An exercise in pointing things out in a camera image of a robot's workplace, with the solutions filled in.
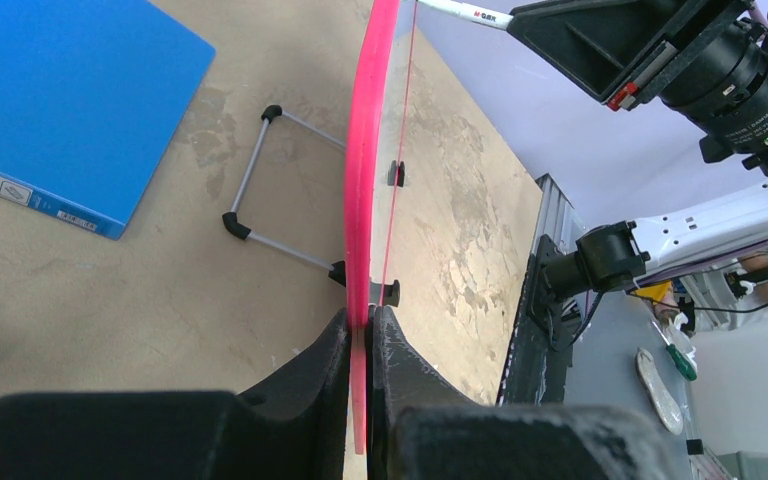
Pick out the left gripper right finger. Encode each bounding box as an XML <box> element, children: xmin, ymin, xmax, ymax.
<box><xmin>366</xmin><ymin>307</ymin><xmax>675</xmax><ymax>479</ymax></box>

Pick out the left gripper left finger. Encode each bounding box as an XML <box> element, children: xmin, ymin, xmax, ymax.
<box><xmin>0</xmin><ymin>311</ymin><xmax>349</xmax><ymax>479</ymax></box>

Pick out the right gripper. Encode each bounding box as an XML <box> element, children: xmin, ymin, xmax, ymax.
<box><xmin>507</xmin><ymin>0</ymin><xmax>767</xmax><ymax>112</ymax></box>

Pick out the white green marker pen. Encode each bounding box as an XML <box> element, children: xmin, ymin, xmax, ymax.
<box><xmin>419</xmin><ymin>0</ymin><xmax>513</xmax><ymax>30</ymax></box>

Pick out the pink framed whiteboard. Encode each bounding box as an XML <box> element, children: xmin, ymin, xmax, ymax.
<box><xmin>343</xmin><ymin>1</ymin><xmax>418</xmax><ymax>455</ymax></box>

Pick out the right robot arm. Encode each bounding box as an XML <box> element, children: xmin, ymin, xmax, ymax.
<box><xmin>507</xmin><ymin>1</ymin><xmax>768</xmax><ymax>298</ymax></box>

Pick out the black whiteboard stand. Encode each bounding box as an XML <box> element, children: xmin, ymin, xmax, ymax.
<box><xmin>220</xmin><ymin>104</ymin><xmax>347</xmax><ymax>287</ymax></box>

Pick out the white shoe sole object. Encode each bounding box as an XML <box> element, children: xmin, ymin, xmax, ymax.
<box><xmin>635</xmin><ymin>348</ymin><xmax>684</xmax><ymax>436</ymax></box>

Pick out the blue folder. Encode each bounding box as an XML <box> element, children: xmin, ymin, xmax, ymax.
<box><xmin>0</xmin><ymin>1</ymin><xmax>216</xmax><ymax>240</ymax></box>

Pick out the aluminium base frame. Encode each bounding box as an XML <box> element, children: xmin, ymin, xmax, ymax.
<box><xmin>496</xmin><ymin>174</ymin><xmax>585</xmax><ymax>405</ymax></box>

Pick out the green handled screwdriver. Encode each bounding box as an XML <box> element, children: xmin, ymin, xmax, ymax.
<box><xmin>654</xmin><ymin>324</ymin><xmax>698</xmax><ymax>382</ymax></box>

